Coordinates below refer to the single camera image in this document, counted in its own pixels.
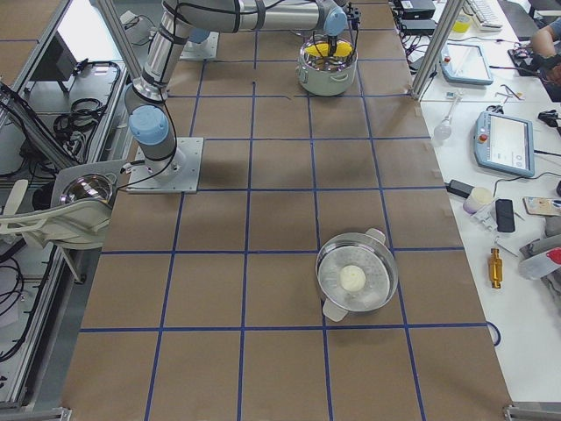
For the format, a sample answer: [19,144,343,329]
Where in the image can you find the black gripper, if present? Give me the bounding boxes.
[326,35,346,66]

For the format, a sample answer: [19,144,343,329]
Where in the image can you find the yellow corn cob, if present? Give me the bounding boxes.
[303,40,354,58]

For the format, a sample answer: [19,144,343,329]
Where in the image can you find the person forearm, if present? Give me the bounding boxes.
[531,25,560,58]

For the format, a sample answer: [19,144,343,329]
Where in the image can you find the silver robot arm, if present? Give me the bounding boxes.
[125,1,347,190]

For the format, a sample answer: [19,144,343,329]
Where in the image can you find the steel steamer pot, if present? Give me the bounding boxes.
[316,228,398,322]

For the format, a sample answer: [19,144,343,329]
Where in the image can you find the steel bowl with corn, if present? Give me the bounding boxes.
[59,174,114,204]

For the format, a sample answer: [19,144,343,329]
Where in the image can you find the blue teach pendant far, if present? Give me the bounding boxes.
[440,43,494,86]

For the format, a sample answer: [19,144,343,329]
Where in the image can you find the blue teach pendant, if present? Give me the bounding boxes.
[473,111,535,178]
[440,43,494,86]

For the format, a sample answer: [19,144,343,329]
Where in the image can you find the white light bulb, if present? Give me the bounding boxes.
[433,115,452,143]

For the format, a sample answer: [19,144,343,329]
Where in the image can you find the black scissors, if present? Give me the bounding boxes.
[486,104,504,115]

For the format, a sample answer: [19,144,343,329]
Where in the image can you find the black power adapter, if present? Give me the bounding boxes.
[445,180,474,198]

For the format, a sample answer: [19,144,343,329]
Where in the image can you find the blue teach pendant near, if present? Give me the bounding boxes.
[473,111,535,178]

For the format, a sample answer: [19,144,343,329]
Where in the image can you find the white paper cup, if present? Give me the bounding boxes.
[463,187,494,214]

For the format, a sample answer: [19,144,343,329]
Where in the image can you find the white steamed bun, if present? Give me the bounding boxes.
[339,265,366,292]

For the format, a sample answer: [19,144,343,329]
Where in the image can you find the black smartphone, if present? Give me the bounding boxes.
[495,199,515,233]

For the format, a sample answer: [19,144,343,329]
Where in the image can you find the gold metal cylinder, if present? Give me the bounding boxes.
[487,247,503,289]

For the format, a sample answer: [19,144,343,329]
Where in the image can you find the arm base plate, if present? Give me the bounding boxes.
[180,28,219,61]
[125,137,204,194]

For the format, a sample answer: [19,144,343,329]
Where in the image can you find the aluminium frame post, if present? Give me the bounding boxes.
[409,0,464,100]

